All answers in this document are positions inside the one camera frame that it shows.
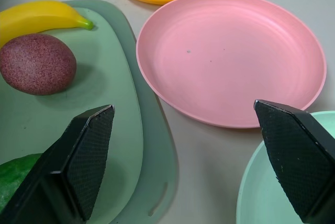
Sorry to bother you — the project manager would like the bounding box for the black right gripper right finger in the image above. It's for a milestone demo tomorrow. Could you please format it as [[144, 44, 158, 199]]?
[[254, 99, 335, 224]]

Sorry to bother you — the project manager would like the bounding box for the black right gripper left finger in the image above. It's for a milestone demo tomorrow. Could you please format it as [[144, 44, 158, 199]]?
[[0, 104, 116, 224]]

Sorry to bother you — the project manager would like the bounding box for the mint green round plate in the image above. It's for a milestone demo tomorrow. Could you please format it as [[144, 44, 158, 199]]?
[[236, 111, 335, 224]]

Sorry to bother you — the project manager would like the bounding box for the green toy fruit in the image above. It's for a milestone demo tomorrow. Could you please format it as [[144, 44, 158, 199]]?
[[0, 153, 42, 210]]

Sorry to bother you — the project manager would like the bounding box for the speckled red toy fruit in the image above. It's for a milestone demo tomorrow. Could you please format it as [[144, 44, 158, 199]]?
[[0, 33, 77, 96]]

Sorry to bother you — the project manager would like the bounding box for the pink round plate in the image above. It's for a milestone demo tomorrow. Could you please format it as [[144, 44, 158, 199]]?
[[136, 0, 328, 129]]

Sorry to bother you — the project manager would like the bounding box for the green serving tray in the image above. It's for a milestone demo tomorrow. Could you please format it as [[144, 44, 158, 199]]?
[[0, 0, 180, 224]]

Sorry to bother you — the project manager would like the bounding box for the yellow toy banana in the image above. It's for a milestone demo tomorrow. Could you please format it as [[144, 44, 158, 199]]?
[[0, 0, 94, 48]]

